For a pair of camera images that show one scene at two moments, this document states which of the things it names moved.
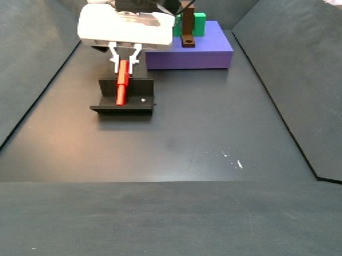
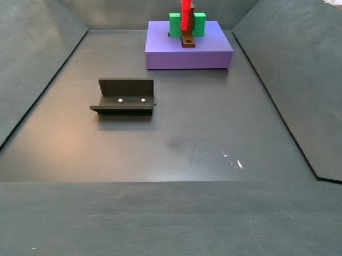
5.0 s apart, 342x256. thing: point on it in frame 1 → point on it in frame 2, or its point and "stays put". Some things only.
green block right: (199, 20) stays put
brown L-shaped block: (187, 25) stays put
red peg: (121, 82) → (184, 14)
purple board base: (211, 53) stays put
